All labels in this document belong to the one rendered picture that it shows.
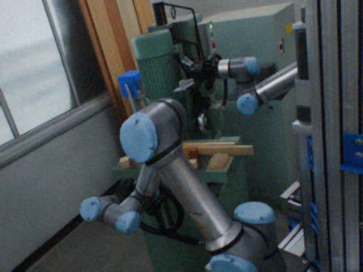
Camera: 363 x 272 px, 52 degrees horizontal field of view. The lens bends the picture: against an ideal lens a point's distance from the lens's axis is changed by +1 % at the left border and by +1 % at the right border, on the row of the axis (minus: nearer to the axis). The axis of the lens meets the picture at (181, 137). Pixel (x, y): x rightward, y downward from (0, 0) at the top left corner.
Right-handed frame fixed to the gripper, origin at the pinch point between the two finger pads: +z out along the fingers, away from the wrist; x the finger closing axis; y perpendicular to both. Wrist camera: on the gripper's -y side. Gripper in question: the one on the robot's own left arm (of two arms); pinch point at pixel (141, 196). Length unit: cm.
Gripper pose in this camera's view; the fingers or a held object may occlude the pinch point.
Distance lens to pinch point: 155.7
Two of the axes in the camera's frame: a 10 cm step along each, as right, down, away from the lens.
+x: 9.1, -0.3, -4.0
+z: 4.1, 0.8, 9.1
